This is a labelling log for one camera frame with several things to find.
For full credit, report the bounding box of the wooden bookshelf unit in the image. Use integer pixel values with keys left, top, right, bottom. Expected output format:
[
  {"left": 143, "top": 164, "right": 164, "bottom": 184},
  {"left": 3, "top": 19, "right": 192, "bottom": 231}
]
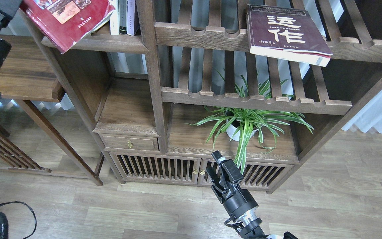
[{"left": 20, "top": 0, "right": 382, "bottom": 193}]

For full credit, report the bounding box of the white upright book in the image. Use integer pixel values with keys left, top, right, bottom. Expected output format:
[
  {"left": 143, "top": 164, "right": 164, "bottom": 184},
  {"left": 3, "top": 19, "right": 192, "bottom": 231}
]
[{"left": 109, "top": 0, "right": 120, "bottom": 36}]

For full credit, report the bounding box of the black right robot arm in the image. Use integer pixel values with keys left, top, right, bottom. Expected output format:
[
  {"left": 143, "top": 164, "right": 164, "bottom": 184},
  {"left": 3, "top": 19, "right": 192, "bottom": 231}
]
[{"left": 206, "top": 151, "right": 297, "bottom": 239}]

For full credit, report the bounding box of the dark grey upright book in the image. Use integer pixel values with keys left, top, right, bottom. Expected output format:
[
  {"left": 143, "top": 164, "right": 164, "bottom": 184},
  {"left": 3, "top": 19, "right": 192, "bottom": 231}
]
[{"left": 118, "top": 0, "right": 127, "bottom": 35}]

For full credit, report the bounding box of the red paperback book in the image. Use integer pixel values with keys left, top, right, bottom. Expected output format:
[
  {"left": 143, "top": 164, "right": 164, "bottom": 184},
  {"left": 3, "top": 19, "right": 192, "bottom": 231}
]
[{"left": 20, "top": 0, "right": 115, "bottom": 53}]

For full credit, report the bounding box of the wooden side table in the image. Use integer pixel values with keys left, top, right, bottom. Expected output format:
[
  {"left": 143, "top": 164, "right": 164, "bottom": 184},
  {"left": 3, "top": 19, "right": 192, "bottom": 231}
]
[{"left": 0, "top": 35, "right": 104, "bottom": 186}]

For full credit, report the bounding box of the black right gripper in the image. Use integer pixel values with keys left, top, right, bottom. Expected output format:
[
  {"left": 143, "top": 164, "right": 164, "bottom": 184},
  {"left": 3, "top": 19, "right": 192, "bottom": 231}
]
[{"left": 206, "top": 151, "right": 258, "bottom": 224}]

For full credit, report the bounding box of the white plant pot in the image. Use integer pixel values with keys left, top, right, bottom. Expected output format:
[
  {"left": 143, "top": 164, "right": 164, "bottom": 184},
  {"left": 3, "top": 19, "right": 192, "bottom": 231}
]
[{"left": 226, "top": 120, "right": 250, "bottom": 142}]

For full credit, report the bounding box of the yellow green book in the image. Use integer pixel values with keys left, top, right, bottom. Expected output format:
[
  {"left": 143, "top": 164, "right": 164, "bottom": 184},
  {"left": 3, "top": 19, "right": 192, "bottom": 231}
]
[{"left": 89, "top": 18, "right": 109, "bottom": 36}]

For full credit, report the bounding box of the brass drawer knob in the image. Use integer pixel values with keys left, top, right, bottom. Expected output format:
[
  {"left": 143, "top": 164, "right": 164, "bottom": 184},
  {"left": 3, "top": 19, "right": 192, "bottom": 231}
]
[{"left": 126, "top": 140, "right": 134, "bottom": 148}]

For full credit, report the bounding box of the lilac upright book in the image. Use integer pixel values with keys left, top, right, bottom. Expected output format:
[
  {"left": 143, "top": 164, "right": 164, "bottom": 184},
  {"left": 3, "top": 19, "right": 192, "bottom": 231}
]
[{"left": 126, "top": 0, "right": 140, "bottom": 36}]

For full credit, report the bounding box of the dark maroon large book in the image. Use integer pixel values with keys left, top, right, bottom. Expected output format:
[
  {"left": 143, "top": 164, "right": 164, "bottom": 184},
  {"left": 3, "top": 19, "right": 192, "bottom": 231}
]
[{"left": 247, "top": 4, "right": 333, "bottom": 67}]

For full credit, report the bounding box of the green spider plant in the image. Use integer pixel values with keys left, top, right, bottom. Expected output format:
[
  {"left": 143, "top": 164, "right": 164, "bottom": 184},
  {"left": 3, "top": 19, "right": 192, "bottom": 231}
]
[{"left": 187, "top": 69, "right": 314, "bottom": 182}]

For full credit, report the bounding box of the black floor cable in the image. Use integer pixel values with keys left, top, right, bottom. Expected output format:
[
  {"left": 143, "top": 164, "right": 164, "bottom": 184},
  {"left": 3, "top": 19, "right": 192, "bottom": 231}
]
[{"left": 0, "top": 201, "right": 37, "bottom": 239}]

